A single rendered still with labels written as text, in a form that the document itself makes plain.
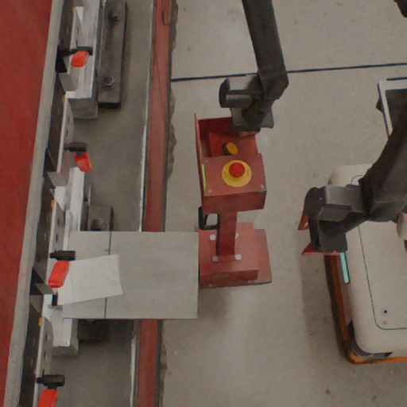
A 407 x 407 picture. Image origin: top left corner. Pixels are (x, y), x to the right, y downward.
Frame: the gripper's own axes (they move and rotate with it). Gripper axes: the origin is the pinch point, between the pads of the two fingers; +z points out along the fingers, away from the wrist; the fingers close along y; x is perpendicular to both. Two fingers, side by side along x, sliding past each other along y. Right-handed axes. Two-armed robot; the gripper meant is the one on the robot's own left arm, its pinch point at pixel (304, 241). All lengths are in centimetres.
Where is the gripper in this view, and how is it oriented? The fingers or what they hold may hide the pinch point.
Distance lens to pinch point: 144.8
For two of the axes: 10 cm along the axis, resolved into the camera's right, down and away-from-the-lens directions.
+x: 8.9, 1.1, 4.4
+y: 0.8, 9.2, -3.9
